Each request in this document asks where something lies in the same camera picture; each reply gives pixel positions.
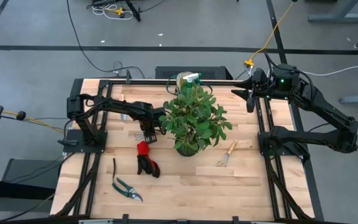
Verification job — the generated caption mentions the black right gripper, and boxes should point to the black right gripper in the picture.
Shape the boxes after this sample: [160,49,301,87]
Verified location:
[230,67,272,114]

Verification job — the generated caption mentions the green spray bottle white nozzle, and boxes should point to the green spray bottle white nozzle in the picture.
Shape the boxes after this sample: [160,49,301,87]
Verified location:
[181,72,203,88]

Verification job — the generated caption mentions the red black gardening glove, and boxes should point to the red black gardening glove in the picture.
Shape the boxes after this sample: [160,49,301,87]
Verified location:
[136,140,161,179]

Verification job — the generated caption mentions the beige green gardening bag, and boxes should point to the beige green gardening bag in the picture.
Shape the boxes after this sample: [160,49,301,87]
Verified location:
[165,71,213,96]

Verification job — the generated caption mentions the green plant in black pot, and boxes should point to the green plant in black pot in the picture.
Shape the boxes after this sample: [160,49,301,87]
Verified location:
[158,88,233,158]

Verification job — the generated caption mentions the black computer box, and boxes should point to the black computer box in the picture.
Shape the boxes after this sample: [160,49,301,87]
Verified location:
[155,65,234,81]

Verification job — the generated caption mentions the green pruning shears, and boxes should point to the green pruning shears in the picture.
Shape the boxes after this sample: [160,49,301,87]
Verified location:
[111,157,144,203]

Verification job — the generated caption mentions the black stand leg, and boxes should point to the black stand leg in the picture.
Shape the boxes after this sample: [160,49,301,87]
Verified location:
[123,0,142,23]

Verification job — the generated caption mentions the grey stand base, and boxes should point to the grey stand base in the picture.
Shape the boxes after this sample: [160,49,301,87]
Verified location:
[0,157,62,223]

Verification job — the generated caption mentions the black floor beam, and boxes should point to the black floor beam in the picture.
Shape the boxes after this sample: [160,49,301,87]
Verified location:
[0,177,57,200]

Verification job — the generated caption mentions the yellow extension cable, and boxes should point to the yellow extension cable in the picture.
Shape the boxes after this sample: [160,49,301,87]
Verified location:
[243,1,295,68]

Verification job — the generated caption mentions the narrow silver trowel wooden handle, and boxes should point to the narrow silver trowel wooden handle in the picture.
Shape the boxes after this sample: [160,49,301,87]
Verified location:
[120,93,128,123]

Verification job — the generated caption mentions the black aluminium table frame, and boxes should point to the black aluminium table frame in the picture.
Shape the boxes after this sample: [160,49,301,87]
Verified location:
[50,79,316,224]

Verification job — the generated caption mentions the white floor cable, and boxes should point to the white floor cable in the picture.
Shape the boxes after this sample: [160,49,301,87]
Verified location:
[300,58,358,77]

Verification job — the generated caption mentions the white coiled cable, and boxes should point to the white coiled cable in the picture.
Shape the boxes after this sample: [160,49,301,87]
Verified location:
[91,2,135,21]

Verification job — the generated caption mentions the black floor cable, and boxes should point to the black floor cable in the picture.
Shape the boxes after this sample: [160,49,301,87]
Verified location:
[65,0,146,79]

